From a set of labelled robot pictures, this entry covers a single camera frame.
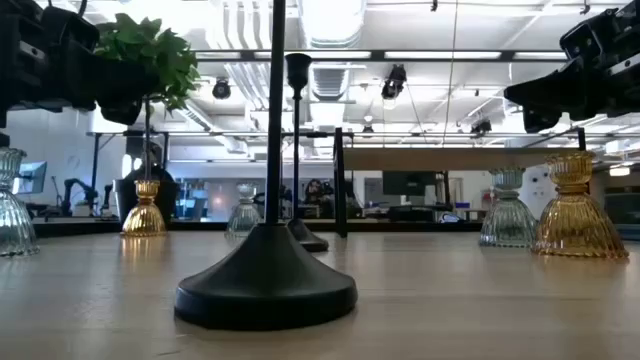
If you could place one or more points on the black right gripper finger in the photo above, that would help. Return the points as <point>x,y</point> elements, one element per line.
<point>540,122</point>
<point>560,90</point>

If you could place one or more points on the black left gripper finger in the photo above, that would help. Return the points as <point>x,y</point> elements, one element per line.
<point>125,85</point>
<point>122,114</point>

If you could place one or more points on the clear ribbed glass candle holder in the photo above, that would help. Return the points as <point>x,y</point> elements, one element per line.
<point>243,217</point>
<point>507,220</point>
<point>12,220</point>

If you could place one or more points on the amber ribbed glass candle holder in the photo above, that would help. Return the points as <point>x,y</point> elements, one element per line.
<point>575,225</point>
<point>144,220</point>

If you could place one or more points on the tall black metal candlestick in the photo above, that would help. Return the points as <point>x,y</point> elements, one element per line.
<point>267,290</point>

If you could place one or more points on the background black robot arm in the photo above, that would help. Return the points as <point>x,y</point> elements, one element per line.
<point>75,192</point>

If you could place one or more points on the green potted plant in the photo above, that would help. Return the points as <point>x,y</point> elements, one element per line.
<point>150,50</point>

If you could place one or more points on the black ceiling spotlight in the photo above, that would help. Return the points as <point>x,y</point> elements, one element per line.
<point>481,126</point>
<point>221,89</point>
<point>394,82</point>

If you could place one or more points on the lit computer monitor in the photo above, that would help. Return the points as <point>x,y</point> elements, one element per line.
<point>31,177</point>

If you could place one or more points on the long ceiling light strip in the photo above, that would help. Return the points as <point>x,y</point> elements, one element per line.
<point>440,55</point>

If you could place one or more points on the dark computer monitor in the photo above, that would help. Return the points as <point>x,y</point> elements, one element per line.
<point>409,182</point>

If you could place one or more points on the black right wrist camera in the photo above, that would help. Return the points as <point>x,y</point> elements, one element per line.
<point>580,40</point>

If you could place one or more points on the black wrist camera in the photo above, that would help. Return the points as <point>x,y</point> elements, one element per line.
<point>70,30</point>
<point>580,40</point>

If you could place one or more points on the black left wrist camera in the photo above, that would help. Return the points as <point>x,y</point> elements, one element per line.
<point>70,30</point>

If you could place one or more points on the black metal table rail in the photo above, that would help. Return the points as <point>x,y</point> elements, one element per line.
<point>400,226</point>

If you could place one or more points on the white ceiling air duct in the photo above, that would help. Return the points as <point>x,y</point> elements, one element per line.
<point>330,22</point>

